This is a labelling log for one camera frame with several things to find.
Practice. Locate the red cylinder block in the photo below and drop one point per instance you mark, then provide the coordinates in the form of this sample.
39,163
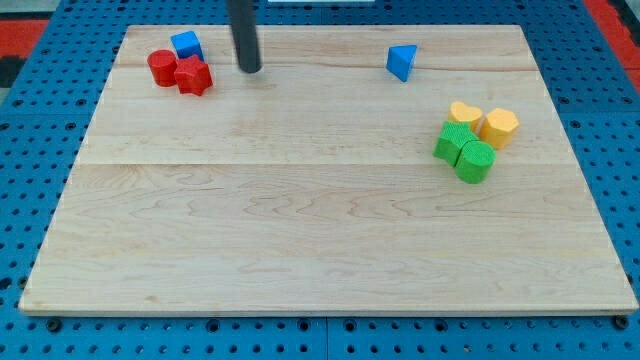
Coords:
162,64

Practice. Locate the yellow heart block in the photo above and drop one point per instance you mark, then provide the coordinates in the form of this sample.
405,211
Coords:
460,112

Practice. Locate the blue triangle block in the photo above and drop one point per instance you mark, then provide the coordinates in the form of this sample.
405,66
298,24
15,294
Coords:
400,60

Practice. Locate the yellow hexagon block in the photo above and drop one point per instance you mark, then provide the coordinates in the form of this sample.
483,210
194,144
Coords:
499,128

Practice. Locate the green cylinder block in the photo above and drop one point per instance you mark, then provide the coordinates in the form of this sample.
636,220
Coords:
475,162

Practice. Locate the green star block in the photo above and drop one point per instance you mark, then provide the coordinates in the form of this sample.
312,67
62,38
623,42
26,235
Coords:
451,140

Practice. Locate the blue cube block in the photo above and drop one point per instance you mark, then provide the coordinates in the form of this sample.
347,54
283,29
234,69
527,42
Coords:
187,44

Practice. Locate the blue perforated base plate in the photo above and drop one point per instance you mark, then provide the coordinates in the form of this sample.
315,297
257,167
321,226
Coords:
46,112

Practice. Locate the black cylindrical robot arm stick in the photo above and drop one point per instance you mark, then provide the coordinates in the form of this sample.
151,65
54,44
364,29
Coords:
244,33

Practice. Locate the red star block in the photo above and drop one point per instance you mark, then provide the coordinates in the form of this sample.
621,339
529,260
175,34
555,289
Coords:
193,76

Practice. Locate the light wooden board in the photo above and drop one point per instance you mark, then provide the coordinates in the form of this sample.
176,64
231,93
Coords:
310,188

